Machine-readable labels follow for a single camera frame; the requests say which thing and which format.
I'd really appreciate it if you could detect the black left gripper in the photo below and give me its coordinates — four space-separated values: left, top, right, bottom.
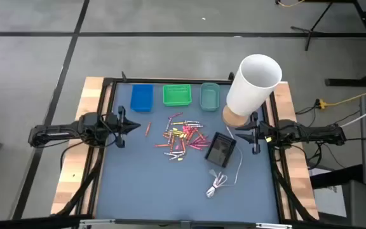
106 106 142 149

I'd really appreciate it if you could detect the teal plastic bin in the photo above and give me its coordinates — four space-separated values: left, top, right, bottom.
199 82 221 112

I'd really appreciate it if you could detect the black metal table frame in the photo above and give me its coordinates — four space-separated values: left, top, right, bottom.
51 71 320 229

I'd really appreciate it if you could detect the thin yellow cable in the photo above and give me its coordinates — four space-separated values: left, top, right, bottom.
276 0 306 8

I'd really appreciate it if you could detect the dark grey bin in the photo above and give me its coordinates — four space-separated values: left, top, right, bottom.
341 179 366 229

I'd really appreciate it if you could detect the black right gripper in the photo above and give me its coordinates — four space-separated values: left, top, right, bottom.
234 111 276 155

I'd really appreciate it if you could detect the black desk frame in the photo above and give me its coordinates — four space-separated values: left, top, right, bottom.
325 0 366 88

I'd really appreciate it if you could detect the blue plastic basket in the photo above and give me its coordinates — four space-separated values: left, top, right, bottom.
130 83 154 113

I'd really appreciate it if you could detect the black furniture foot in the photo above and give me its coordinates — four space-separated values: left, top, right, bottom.
309 164 364 189

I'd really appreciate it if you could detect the yellow extension cord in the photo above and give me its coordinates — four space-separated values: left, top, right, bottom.
324 84 366 108

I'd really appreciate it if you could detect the white lamp cable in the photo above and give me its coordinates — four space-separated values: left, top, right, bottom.
205 125 244 198

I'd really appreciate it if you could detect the green plastic basket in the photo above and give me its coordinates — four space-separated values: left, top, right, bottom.
162 83 193 107

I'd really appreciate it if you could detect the black tripod stand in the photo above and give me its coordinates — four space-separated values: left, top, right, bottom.
290 1 335 52

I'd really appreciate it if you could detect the silver metal bracket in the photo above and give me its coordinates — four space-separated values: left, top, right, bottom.
79 218 117 228
255 223 294 229

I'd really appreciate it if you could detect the black plastic basket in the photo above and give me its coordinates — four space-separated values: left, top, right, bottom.
204 131 237 169

